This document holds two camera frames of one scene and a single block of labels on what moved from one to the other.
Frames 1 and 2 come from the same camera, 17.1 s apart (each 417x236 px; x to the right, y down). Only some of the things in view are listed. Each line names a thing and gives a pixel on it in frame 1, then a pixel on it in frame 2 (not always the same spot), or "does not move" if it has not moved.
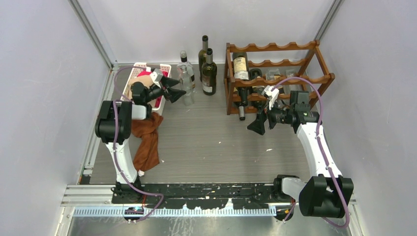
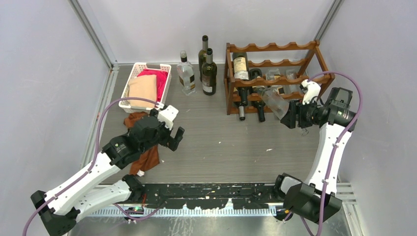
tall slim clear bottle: x=186 y=85 -> x=279 y=103
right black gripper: x=258 y=125 -> x=295 y=112
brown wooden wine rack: x=292 y=72 does not move
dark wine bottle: x=240 y=66 does not move
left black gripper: x=173 y=95 -> x=170 y=142
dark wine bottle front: x=257 y=90 does not move
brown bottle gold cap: x=243 y=91 does not move
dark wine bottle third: x=209 y=74 does not move
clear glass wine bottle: x=287 y=89 does not move
